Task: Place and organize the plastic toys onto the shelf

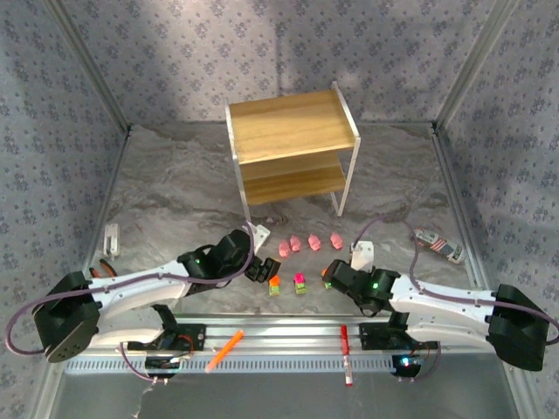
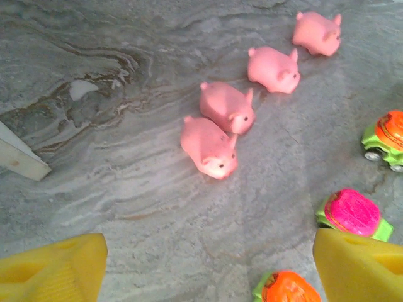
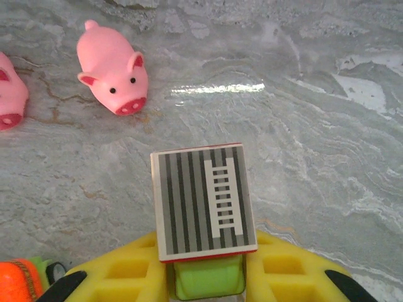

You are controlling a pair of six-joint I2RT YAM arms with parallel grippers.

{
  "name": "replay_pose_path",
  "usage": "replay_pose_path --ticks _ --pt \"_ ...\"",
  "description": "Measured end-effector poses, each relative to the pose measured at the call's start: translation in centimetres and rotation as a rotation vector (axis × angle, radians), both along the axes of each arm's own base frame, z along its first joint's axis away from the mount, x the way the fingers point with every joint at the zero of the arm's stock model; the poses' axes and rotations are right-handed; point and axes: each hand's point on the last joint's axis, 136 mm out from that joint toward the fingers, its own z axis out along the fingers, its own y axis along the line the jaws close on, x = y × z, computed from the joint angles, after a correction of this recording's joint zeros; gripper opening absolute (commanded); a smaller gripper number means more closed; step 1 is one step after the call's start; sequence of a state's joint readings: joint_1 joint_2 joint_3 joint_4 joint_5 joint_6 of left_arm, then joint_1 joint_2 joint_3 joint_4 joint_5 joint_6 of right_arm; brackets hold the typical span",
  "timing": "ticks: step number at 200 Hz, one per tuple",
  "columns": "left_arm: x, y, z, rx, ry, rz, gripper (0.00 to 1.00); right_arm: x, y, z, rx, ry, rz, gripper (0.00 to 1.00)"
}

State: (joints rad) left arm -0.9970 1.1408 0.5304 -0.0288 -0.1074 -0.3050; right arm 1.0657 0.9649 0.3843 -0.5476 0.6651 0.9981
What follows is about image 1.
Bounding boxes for red white marker pen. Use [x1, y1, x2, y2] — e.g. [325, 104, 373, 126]
[339, 325, 354, 388]

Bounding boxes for orange marker pen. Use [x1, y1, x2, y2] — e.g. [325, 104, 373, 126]
[204, 329, 245, 374]

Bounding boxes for black controller board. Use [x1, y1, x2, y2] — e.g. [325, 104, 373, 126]
[144, 355, 183, 380]
[390, 354, 424, 380]

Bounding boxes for white plastic clip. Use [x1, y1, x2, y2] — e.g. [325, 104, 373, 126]
[103, 223, 121, 258]

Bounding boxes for aluminium extrusion rail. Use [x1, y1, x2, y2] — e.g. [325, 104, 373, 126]
[93, 313, 497, 355]

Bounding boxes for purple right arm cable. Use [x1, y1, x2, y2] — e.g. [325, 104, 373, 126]
[352, 215, 559, 346]

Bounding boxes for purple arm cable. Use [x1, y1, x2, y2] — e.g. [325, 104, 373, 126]
[4, 221, 257, 355]
[352, 215, 559, 346]

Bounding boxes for grey slotted cable duct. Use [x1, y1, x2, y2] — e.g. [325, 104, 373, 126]
[64, 355, 397, 376]

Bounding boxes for short purple base cable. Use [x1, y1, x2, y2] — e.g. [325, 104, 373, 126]
[118, 342, 158, 385]
[399, 335, 443, 384]

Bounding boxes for orange-handled pliers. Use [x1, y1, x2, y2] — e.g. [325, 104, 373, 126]
[89, 258, 118, 279]

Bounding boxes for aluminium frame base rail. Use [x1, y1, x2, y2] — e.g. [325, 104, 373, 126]
[30, 126, 133, 419]
[430, 121, 541, 419]

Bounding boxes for wooden two-tier shelf white frame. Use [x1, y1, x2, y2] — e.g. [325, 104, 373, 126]
[224, 80, 362, 224]

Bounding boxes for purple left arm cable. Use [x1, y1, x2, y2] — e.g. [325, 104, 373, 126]
[4, 221, 257, 355]

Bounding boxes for aluminium frame post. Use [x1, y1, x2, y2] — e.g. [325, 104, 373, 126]
[434, 0, 523, 132]
[42, 0, 133, 134]

